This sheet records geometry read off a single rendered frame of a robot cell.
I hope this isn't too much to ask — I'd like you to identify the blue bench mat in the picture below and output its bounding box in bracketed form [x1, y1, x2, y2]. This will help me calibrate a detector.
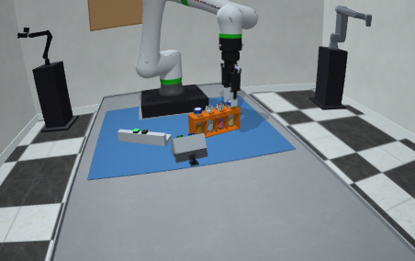
[87, 96, 296, 180]

